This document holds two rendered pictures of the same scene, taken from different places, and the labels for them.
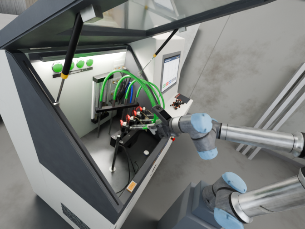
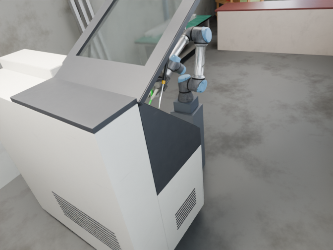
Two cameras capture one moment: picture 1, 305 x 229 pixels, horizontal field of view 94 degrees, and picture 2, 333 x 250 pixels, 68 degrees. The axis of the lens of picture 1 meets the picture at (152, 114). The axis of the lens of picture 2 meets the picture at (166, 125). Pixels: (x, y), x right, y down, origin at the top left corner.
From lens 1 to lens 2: 1.53 m
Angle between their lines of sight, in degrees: 55
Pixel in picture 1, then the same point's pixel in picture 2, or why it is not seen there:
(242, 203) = (198, 74)
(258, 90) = (64, 46)
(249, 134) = (177, 50)
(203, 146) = (182, 67)
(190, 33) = not seen: outside the picture
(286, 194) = (201, 54)
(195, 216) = (193, 112)
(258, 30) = not seen: outside the picture
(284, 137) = (182, 40)
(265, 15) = not seen: outside the picture
